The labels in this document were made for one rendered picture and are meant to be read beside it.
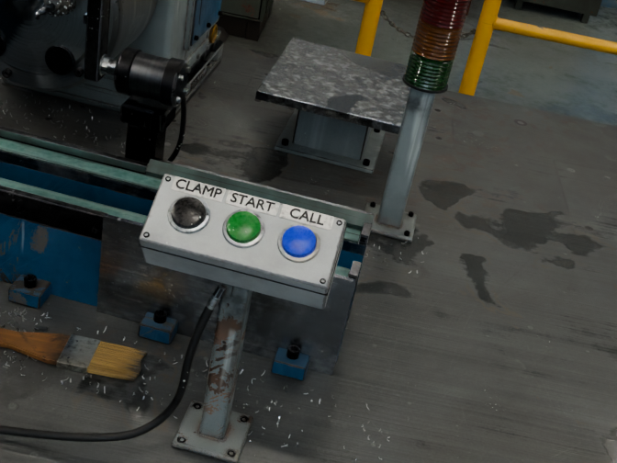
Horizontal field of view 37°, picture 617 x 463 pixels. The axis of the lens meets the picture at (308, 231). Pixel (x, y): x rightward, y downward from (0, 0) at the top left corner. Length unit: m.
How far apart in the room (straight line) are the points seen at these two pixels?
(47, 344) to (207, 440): 0.22
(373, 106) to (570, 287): 0.41
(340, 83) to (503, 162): 0.35
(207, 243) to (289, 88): 0.71
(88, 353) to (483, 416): 0.45
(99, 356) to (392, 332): 0.37
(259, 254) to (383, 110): 0.71
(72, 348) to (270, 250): 0.34
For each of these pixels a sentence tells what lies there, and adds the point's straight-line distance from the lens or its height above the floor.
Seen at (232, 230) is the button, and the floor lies 1.07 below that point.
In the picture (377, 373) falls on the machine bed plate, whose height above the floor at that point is 0.80.
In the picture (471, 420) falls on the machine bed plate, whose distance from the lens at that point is 1.08.
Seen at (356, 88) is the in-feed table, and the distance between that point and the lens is 1.53.
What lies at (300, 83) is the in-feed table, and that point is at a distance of 1.50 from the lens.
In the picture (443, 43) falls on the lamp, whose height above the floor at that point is 1.10.
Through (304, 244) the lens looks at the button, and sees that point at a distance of 0.79.
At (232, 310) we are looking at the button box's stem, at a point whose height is 0.97.
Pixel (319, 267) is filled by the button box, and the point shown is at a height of 1.06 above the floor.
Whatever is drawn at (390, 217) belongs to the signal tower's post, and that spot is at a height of 0.82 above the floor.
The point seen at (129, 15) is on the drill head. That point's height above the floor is 1.04.
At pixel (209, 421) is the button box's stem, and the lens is 0.95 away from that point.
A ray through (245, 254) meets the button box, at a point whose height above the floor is 1.05.
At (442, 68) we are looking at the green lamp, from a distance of 1.26.
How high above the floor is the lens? 1.49
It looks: 31 degrees down
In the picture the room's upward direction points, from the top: 12 degrees clockwise
